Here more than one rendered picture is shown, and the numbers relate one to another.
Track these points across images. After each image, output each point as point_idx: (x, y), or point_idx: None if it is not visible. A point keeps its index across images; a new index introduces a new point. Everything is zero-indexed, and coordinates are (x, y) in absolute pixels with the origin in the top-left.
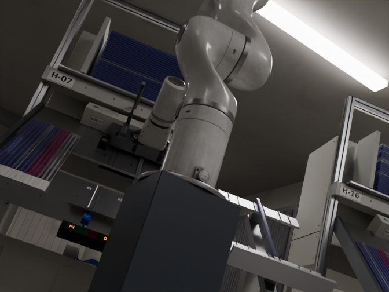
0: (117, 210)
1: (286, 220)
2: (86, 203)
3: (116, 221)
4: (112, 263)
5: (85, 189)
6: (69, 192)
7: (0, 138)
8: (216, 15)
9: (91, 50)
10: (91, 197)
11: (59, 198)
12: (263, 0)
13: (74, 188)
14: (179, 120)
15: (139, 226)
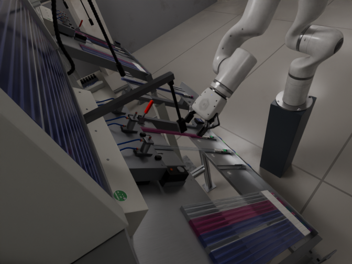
0: (222, 155)
1: (129, 75)
2: (239, 169)
3: (299, 123)
4: (301, 127)
5: (232, 174)
6: (246, 180)
7: (295, 258)
8: (322, 13)
9: (55, 154)
10: (233, 169)
11: (262, 178)
12: None
13: (240, 179)
14: (311, 81)
15: (310, 112)
